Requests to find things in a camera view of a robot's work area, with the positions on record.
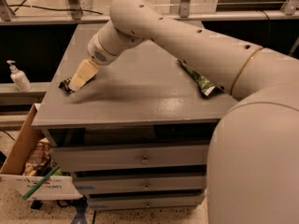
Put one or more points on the white pump soap bottle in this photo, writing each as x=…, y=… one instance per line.
x=18, y=77

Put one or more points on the cardboard box with items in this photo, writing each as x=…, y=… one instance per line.
x=29, y=153

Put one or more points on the green stick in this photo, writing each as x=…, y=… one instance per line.
x=32, y=190

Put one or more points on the white gripper with grille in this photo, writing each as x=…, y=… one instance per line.
x=95, y=53

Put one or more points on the grey drawer cabinet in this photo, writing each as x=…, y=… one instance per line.
x=137, y=135

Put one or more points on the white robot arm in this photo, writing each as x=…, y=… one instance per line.
x=252, y=168

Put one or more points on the blue clamp under cabinet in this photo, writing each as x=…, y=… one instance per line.
x=80, y=206

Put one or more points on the green kettle chips bag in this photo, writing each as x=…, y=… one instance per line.
x=207, y=88

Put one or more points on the black rxbar chocolate bar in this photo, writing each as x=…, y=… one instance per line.
x=64, y=85

